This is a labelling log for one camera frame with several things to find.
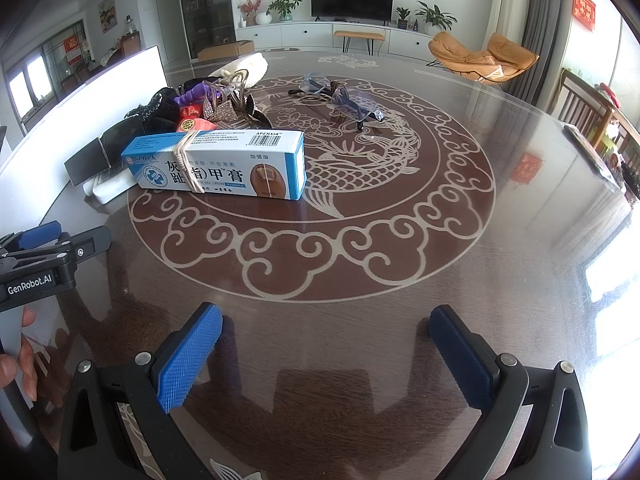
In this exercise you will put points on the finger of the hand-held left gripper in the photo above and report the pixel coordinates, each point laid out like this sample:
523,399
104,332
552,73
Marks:
40,237
90,247

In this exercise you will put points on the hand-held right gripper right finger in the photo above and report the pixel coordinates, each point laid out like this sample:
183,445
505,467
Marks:
462,360

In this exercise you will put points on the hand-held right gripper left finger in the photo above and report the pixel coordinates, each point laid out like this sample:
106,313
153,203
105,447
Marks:
192,355

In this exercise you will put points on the black glossy box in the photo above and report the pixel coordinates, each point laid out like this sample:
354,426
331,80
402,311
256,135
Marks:
85,165

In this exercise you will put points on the black velvet pouch white trim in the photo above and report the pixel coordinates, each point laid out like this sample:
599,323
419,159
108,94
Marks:
155,120

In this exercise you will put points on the white cardboard box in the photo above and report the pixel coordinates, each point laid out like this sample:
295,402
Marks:
100,90

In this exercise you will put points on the red pouch gold emblem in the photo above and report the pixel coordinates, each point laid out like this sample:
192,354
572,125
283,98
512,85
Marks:
192,125

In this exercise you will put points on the blue white ointment box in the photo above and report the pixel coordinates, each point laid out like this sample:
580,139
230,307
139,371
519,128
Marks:
240,170

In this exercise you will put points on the red long packet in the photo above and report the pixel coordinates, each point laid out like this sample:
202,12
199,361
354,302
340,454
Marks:
190,111

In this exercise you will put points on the plain black velvet pouch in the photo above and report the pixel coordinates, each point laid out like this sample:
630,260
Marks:
167,95

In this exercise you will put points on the purple toy figure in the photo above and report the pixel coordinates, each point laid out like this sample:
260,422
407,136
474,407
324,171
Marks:
192,95

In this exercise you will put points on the brown patterned glass desktop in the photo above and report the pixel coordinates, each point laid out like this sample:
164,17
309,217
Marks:
525,260

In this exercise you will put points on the person's left hand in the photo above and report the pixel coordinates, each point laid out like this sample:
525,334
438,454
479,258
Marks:
7,370

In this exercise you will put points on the white flat case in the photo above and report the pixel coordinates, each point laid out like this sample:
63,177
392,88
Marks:
107,192

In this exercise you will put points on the glass sliding door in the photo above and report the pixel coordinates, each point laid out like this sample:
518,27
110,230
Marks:
45,75

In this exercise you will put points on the red door poster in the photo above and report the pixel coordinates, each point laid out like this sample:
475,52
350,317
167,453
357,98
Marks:
72,47

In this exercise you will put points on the glass jar black lid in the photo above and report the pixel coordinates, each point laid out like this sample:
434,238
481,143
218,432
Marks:
130,25

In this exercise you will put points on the cream cloth pouch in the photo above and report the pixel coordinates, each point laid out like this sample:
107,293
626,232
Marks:
245,67

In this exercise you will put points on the brown cardboard box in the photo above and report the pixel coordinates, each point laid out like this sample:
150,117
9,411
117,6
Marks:
225,50

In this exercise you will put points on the white door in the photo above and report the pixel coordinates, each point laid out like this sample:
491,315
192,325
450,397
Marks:
165,15

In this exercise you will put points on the dark glass display cabinet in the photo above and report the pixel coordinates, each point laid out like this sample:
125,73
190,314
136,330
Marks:
205,5

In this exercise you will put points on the wooden slatted chair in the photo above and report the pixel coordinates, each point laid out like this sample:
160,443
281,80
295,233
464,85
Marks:
582,105

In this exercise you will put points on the white round vase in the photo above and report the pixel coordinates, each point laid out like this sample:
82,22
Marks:
263,18

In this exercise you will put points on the red flower arrangement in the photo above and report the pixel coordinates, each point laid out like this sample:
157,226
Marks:
250,7

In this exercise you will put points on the white television cabinet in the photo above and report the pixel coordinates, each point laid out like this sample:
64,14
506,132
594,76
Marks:
310,35

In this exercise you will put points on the green potted plant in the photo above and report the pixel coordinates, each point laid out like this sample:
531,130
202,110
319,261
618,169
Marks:
284,6

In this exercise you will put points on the orange lounge chair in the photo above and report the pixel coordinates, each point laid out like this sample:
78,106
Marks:
450,50

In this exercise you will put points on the wooden stool hairpin legs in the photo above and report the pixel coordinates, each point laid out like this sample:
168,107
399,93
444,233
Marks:
359,34

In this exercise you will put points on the large leafy potted plant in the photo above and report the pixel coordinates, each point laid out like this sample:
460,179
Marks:
437,16

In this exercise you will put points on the small potted plant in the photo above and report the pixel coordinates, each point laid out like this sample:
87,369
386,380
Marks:
402,15

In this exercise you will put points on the grey curtain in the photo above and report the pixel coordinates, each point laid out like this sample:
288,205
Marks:
547,20

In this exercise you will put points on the white sheer curtain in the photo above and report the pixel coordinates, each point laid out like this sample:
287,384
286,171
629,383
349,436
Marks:
505,5

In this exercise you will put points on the black television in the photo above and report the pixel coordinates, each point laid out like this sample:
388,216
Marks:
350,0

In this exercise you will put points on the wall painting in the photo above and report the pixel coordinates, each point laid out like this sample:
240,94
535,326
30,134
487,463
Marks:
106,12

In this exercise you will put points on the red wall hanging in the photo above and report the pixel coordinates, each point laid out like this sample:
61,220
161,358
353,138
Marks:
584,5

